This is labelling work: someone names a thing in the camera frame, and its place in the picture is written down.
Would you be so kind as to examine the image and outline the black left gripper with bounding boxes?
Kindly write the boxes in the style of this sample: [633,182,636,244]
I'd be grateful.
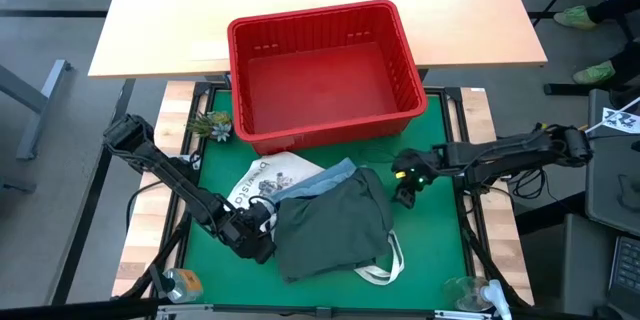
[217,204,278,265]

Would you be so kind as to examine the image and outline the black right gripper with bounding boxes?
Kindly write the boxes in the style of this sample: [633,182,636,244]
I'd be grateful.
[390,145,447,210]

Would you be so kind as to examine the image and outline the cream printed tote bag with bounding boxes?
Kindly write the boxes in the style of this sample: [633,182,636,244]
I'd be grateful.
[226,151,406,286]

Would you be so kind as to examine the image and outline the dark green garment white label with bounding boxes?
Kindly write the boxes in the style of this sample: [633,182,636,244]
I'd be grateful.
[273,167,396,284]

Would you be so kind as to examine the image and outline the light blue denim jeans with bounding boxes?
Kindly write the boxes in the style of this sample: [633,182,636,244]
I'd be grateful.
[272,157,359,205]

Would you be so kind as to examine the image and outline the red plastic laundry basket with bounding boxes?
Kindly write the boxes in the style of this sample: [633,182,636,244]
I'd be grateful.
[227,0,429,156]

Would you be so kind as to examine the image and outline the green table mat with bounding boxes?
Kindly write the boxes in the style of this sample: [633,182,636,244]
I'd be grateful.
[182,90,469,311]

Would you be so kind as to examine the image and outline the clear bottle with orange label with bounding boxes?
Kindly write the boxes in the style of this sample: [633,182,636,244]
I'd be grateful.
[149,262,205,305]

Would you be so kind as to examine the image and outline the small potted succulent plant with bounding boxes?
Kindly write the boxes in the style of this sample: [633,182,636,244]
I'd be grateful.
[187,111,234,144]

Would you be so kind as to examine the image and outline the white paper label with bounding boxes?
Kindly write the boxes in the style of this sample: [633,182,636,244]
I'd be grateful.
[189,40,231,62]

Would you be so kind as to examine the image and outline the grey box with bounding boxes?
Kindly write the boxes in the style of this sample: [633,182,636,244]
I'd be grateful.
[562,212,617,317]

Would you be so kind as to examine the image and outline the grey cabinet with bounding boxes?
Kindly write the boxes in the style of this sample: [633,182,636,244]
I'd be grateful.
[584,88,640,237]

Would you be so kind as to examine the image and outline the person's shoe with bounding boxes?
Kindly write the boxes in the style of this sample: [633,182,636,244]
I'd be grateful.
[553,4,599,31]
[572,59,617,86]

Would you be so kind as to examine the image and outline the white tag with black pattern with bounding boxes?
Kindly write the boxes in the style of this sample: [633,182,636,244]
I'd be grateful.
[602,107,640,135]

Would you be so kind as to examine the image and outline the black keyboard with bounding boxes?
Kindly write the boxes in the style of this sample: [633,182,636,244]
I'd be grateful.
[607,236,640,307]

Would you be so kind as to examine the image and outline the light wooden desk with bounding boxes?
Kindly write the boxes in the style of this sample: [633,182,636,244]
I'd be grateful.
[88,0,549,81]

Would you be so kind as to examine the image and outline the grey metal desk leg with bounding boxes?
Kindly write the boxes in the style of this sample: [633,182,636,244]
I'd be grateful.
[0,58,72,161]

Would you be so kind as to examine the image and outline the person's leg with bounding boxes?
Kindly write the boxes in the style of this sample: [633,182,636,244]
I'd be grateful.
[610,42,640,86]
[587,0,640,25]

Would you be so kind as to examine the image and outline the black metal floor stand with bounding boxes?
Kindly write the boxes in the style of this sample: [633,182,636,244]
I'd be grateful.
[529,0,640,97]

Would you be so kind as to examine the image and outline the black looped wrist cable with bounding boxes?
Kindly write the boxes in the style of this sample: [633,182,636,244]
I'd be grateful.
[247,194,279,226]

